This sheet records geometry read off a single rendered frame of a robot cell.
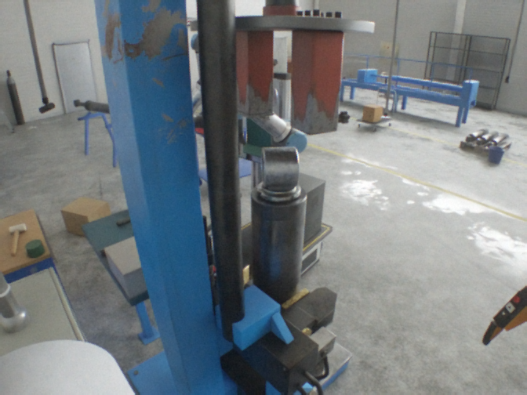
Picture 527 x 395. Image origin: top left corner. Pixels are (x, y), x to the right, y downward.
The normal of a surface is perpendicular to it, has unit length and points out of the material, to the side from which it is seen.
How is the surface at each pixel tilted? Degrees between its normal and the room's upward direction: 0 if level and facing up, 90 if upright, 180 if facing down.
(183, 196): 90
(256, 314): 0
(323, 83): 90
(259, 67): 90
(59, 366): 26
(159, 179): 90
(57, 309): 0
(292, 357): 0
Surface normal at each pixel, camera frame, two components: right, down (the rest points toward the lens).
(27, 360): 0.15, -0.93
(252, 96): 0.48, 0.40
